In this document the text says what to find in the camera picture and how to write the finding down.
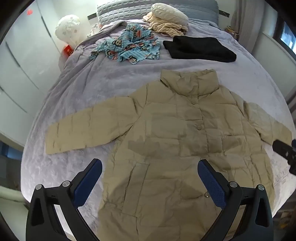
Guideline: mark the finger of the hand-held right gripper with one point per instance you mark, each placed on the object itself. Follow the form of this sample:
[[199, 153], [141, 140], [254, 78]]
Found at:
[[284, 151]]

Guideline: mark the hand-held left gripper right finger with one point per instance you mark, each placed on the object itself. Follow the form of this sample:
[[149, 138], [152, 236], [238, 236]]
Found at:
[[211, 180]]

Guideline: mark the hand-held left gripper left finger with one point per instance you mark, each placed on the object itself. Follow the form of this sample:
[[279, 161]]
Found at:
[[89, 179]]

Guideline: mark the beige puffer jacket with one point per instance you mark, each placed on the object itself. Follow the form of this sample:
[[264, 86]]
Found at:
[[161, 139]]

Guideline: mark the lavender fleece blanket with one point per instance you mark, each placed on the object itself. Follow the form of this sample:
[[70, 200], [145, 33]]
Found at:
[[92, 92]]

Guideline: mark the white windowsill ledge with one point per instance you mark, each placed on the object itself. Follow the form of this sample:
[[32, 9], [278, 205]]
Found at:
[[277, 62]]

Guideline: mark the window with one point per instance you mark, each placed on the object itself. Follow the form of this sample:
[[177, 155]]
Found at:
[[288, 34]]

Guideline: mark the colourful small box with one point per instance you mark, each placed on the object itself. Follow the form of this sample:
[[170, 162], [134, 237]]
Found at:
[[232, 32]]

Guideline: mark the red packet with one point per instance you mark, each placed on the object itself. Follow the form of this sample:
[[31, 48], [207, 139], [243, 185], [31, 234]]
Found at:
[[67, 50]]

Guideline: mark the black folded garment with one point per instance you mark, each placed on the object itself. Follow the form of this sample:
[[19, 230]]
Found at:
[[198, 49]]

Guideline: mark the white wardrobe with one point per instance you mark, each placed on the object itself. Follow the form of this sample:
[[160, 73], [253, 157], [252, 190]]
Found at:
[[20, 64]]

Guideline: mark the beige curtain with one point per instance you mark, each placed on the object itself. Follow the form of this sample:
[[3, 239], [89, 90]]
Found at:
[[246, 18]]

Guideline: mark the blue monkey print garment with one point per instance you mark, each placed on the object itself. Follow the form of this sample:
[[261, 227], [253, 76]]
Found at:
[[131, 46]]

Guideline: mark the white printed plush pillow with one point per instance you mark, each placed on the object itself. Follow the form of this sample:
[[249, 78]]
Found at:
[[67, 27]]

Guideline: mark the beige striped knit sweater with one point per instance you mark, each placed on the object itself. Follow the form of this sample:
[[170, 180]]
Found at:
[[166, 29]]

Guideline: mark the white knitted round cushion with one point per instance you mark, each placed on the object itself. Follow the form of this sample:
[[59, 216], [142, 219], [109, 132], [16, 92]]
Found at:
[[168, 12]]

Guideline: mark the grey quilted pillow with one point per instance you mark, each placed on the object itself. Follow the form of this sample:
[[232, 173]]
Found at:
[[124, 9]]

